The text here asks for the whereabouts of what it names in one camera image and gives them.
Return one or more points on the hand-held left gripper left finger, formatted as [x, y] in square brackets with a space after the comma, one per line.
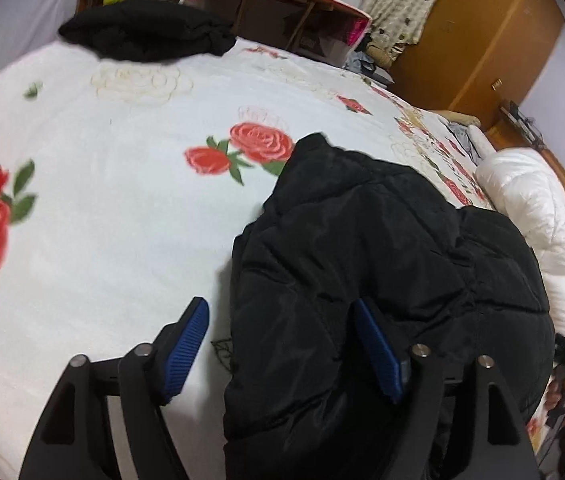
[185, 350]

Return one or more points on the white puffer jacket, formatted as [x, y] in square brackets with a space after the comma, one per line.
[537, 220]

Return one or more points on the patterned cream curtain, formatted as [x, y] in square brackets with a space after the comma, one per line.
[407, 0]

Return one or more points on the black padded jacket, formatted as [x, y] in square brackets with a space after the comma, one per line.
[362, 270]

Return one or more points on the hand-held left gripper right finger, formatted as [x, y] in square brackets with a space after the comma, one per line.
[377, 350]

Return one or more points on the wooden wardrobe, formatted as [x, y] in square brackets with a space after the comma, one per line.
[477, 35]

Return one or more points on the wooden desk with pink edge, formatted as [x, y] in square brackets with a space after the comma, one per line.
[282, 10]

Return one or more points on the bedside clutter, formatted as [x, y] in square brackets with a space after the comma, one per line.
[519, 120]

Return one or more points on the black folded clothes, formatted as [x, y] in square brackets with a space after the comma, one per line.
[147, 30]

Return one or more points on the floral bed sheet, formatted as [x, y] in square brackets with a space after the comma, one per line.
[112, 210]

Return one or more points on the pile of grey clothes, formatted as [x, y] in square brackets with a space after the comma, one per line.
[370, 65]

